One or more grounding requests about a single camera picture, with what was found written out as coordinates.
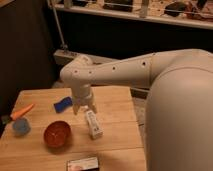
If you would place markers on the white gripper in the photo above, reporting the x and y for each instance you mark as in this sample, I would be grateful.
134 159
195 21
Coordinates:
83 96

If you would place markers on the blue ceramic cup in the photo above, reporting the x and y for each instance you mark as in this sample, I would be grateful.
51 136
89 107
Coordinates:
21 126

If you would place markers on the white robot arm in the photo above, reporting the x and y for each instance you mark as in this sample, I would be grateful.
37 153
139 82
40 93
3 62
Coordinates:
179 106

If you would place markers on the red ceramic bowl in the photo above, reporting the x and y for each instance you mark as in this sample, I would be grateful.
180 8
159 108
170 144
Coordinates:
57 134

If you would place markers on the blue sponge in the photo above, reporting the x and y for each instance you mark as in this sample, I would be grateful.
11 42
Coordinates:
63 104

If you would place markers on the white tube package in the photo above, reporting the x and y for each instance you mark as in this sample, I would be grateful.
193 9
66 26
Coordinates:
95 130

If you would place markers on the small printed box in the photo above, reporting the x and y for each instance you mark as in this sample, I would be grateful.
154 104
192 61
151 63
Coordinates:
85 164

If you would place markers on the metal stand pole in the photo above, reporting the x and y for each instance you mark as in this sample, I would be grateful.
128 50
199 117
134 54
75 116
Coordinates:
63 44

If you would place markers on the orange toy carrot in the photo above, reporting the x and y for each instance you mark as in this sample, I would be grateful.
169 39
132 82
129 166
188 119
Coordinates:
21 112

